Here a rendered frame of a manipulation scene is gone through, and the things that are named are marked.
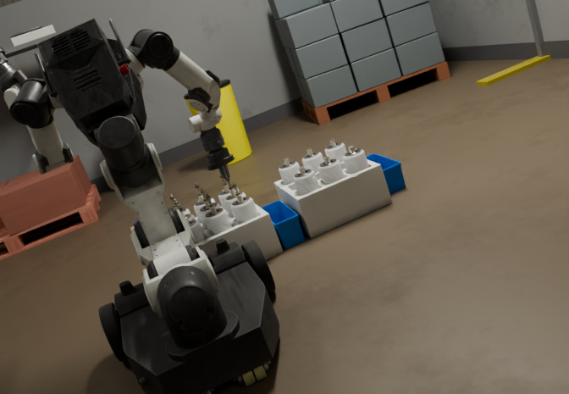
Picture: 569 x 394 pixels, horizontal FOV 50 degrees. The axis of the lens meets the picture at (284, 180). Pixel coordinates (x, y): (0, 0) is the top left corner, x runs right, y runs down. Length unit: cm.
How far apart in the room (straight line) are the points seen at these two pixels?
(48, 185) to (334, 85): 213
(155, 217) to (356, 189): 89
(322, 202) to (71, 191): 221
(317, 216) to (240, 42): 303
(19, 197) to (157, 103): 150
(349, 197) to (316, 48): 219
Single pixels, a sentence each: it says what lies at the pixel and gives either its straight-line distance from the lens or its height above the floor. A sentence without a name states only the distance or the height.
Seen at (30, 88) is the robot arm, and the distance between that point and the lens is 223.
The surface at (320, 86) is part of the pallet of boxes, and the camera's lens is 464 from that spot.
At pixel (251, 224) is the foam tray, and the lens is 247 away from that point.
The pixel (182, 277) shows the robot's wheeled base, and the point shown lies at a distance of 167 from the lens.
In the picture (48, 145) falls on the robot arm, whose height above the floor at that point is 75.
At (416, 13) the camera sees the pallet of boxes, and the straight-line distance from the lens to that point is 480.
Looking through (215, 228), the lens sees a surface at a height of 20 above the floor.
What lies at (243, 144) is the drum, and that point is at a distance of 445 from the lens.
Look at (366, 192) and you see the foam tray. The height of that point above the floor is 9.
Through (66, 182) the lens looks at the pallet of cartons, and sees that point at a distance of 433.
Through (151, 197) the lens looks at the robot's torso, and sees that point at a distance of 210.
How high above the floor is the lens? 93
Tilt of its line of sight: 15 degrees down
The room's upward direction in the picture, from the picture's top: 20 degrees counter-clockwise
